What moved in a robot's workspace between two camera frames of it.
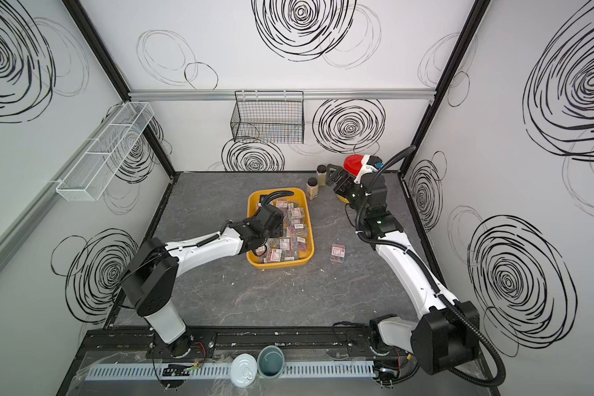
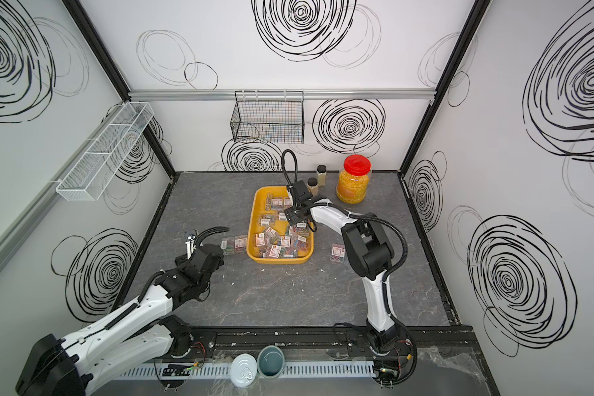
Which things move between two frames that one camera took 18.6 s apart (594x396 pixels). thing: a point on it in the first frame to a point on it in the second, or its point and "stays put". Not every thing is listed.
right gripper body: (347, 190) to (294, 214)
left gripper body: (276, 233) to (186, 268)
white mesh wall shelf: (105, 150) stays put
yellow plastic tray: (297, 246) stays put
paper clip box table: (337, 253) stays put
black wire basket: (269, 116) stays put
